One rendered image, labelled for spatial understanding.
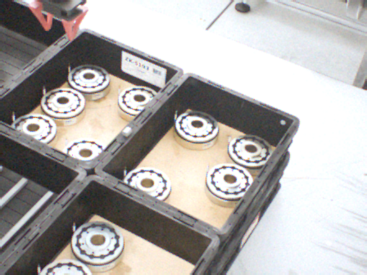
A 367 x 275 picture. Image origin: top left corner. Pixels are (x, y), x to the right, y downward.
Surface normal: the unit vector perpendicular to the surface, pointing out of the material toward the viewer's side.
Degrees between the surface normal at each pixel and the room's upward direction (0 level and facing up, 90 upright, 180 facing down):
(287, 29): 0
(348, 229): 0
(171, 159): 0
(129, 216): 90
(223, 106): 90
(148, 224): 90
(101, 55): 90
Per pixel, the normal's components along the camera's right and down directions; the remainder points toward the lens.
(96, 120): 0.09, -0.72
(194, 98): -0.48, 0.58
